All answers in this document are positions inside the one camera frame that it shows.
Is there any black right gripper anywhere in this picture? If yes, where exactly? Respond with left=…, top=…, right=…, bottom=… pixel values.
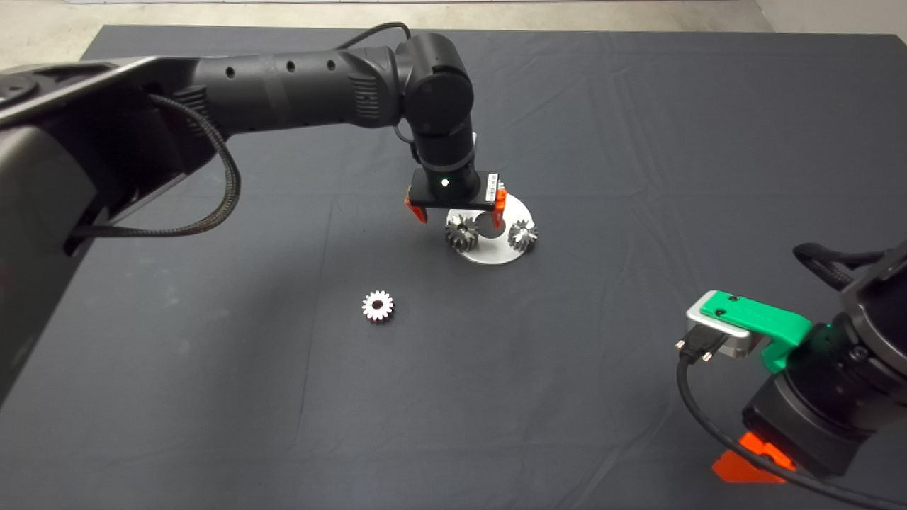
left=712, top=374, right=876, bottom=485

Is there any round metal plate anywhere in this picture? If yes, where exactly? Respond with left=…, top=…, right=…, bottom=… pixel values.
left=448, top=193, right=536, bottom=266

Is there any black left camera cable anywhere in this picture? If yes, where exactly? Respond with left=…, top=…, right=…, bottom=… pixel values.
left=337, top=21, right=413, bottom=52

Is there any black right camera cable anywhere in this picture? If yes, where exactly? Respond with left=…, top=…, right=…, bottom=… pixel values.
left=675, top=326, right=907, bottom=510

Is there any small steel gear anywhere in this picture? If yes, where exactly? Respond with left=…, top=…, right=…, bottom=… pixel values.
left=361, top=290, right=395, bottom=322
left=508, top=220, right=539, bottom=254

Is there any black camera cable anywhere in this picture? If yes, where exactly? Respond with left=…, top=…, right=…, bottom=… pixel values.
left=675, top=326, right=907, bottom=510
left=337, top=21, right=413, bottom=52

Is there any dark grey table cloth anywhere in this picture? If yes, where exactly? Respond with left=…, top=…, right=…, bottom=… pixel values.
left=0, top=23, right=907, bottom=510

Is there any green right camera mount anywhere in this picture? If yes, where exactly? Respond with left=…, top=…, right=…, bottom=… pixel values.
left=702, top=290, right=813, bottom=373

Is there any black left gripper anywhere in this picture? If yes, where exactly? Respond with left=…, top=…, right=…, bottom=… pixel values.
left=405, top=170, right=508, bottom=231

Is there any silver right camera box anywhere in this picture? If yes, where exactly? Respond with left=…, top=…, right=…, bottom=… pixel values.
left=686, top=297, right=753, bottom=358

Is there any larger steel gear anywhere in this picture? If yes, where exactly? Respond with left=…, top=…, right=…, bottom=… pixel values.
left=445, top=216, right=480, bottom=253

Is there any braided left arm cable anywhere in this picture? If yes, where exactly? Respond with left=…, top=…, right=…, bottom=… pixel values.
left=71, top=92, right=242, bottom=239

